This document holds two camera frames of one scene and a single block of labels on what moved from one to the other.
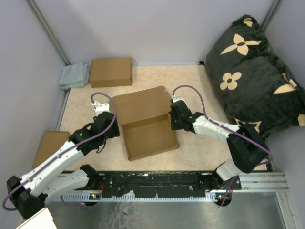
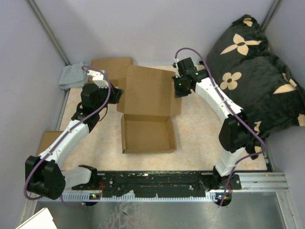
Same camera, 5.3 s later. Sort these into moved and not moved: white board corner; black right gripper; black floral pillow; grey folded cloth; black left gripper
Moved: black left gripper; black right gripper
Not moved: black floral pillow; grey folded cloth; white board corner
